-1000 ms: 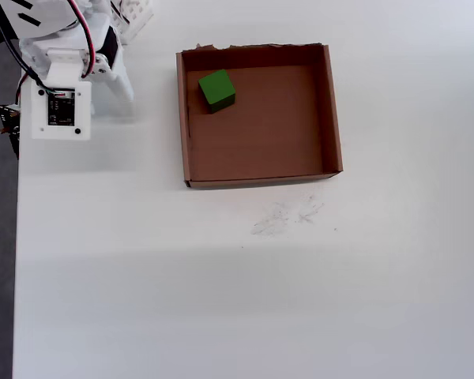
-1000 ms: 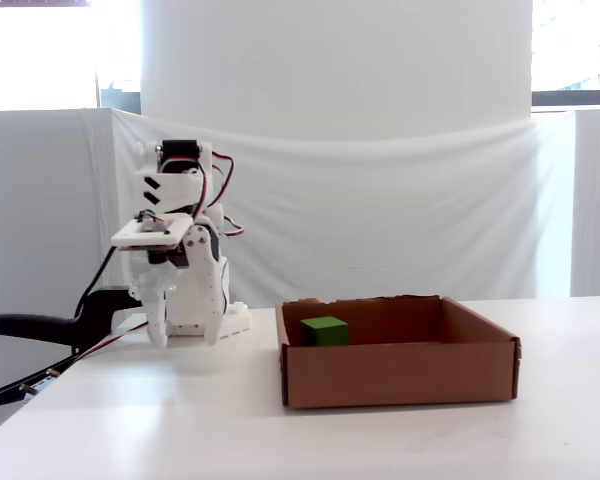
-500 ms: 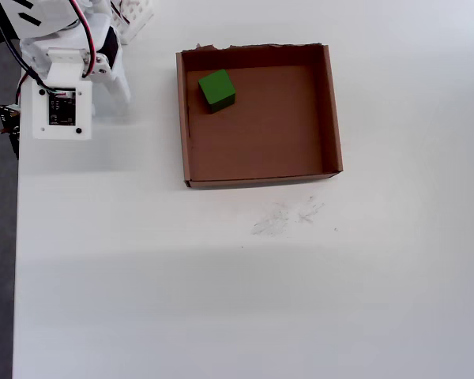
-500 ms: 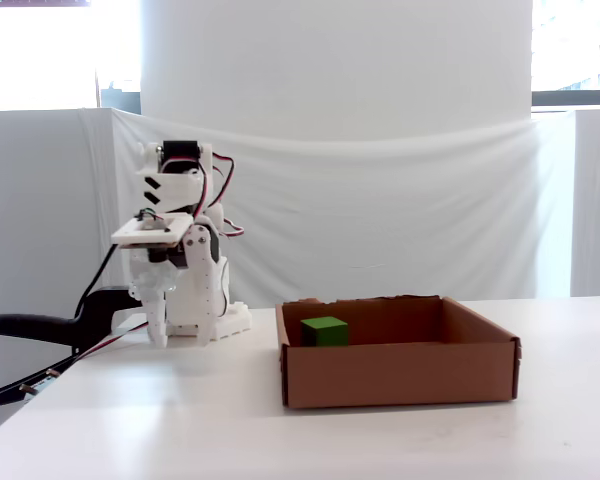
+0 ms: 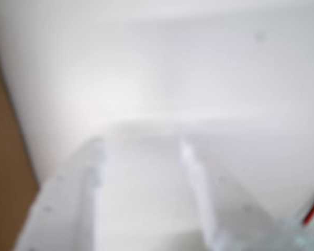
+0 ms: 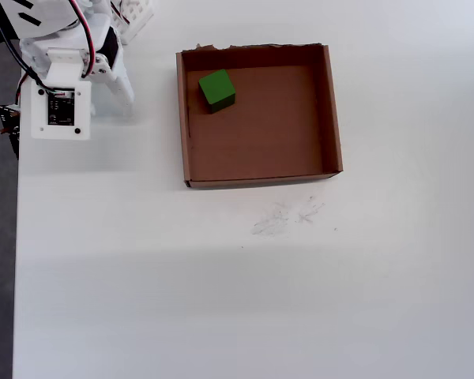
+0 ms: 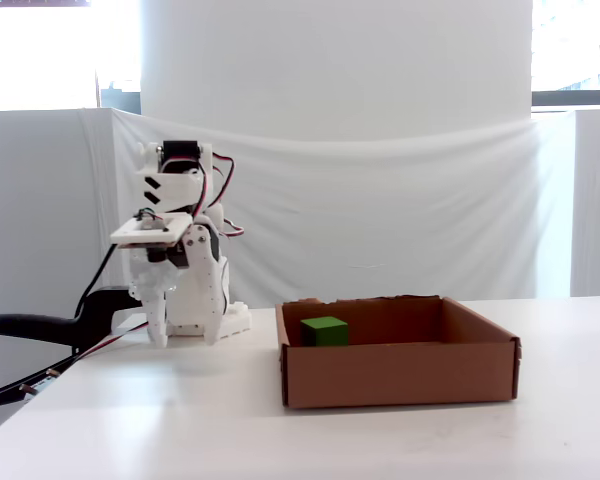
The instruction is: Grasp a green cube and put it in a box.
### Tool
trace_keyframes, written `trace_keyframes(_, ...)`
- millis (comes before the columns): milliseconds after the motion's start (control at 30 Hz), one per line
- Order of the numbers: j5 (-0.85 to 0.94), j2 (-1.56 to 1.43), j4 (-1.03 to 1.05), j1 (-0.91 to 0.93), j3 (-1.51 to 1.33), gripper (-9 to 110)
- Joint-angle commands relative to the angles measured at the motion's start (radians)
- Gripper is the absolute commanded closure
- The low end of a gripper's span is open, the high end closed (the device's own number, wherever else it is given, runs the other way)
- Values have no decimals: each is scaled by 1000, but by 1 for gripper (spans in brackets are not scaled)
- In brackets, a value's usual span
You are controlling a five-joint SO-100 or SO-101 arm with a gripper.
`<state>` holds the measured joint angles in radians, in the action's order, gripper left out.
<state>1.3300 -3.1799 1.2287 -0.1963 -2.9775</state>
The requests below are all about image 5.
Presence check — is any red white black servo cable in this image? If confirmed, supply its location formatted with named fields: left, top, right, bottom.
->
left=300, top=182, right=314, bottom=227

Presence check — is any brown cardboard box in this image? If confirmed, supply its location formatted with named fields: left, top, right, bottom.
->
left=0, top=33, right=40, bottom=251

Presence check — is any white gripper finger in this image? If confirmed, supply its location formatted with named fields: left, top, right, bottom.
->
left=179, top=137, right=301, bottom=251
left=14, top=137, right=105, bottom=251

